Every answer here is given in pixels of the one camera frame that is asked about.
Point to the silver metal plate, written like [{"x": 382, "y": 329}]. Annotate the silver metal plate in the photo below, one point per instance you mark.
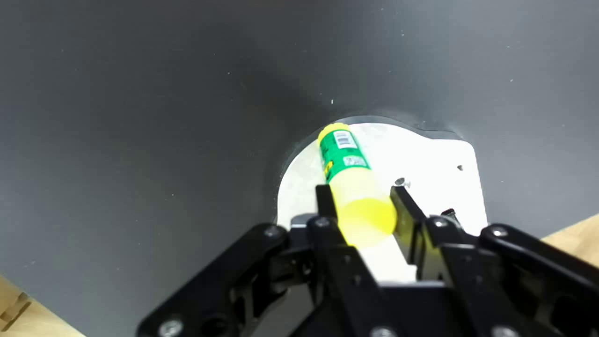
[{"x": 440, "y": 172}]

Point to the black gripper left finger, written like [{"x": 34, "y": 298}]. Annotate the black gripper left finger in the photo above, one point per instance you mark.
[{"x": 346, "y": 299}]

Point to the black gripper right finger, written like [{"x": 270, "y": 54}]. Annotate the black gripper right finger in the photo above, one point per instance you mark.
[{"x": 453, "y": 283}]

